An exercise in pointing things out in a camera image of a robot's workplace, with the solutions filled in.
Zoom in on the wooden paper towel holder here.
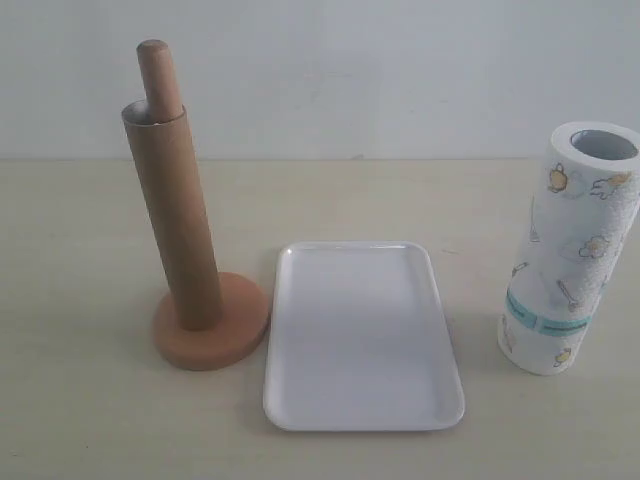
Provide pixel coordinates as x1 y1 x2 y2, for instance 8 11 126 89
136 39 269 371

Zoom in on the printed white paper towel roll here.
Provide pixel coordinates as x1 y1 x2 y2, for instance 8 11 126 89
498 121 639 376

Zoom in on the white rectangular tray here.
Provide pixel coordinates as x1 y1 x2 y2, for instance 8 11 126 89
263 241 465 432

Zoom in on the brown cardboard tube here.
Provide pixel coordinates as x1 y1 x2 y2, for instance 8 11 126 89
122 100 222 331

